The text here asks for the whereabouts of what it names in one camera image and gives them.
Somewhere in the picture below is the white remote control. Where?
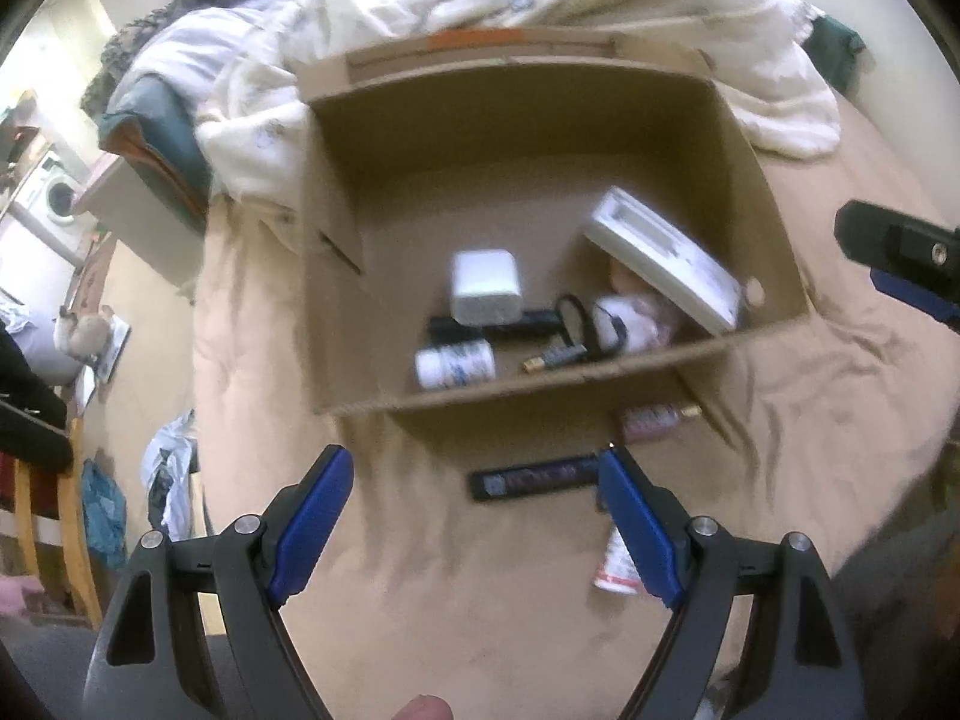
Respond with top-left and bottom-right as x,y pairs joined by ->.
584,187 -> 743,337

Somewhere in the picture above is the white red-label pill bottle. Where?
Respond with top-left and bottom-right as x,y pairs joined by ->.
592,527 -> 641,595

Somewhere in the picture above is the black gold battery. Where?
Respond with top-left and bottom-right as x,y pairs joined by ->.
615,403 -> 703,444

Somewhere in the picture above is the black remote stick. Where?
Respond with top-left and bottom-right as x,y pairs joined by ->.
467,454 -> 599,502

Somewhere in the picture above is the white charger adapter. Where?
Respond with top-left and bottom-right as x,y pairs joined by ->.
451,249 -> 524,327

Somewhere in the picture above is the person's left hand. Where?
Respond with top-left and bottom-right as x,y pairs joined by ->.
392,694 -> 454,720

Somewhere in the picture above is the blue cloth on floor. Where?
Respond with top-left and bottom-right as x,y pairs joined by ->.
80,460 -> 127,572

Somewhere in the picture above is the dark green cloth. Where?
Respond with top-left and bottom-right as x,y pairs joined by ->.
802,15 -> 866,94

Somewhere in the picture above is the wooden chair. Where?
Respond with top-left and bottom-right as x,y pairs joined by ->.
2,406 -> 104,631

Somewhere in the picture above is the pink white plush pouch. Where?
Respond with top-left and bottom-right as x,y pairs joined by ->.
590,259 -> 685,355

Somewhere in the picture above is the tan bed sheet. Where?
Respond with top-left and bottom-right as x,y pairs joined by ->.
194,106 -> 958,718

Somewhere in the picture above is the siamese cat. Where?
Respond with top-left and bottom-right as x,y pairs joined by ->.
53,305 -> 114,362

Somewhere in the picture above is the brown cardboard box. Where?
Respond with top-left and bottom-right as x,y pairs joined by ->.
298,32 -> 807,416

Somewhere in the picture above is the white blue-label pill bottle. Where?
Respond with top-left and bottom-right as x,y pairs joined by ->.
415,340 -> 496,390

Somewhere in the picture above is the white bedside cabinet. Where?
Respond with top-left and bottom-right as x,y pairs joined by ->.
73,153 -> 203,296

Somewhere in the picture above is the white washing machine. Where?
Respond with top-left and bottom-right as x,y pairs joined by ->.
7,149 -> 96,265

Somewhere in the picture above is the teal orange pillow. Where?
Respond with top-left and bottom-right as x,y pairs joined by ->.
98,75 -> 212,236

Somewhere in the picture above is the cream rumpled duvet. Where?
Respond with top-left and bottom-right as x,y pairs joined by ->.
107,0 -> 841,232

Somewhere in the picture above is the black cord loop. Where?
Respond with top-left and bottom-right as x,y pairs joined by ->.
553,292 -> 628,361

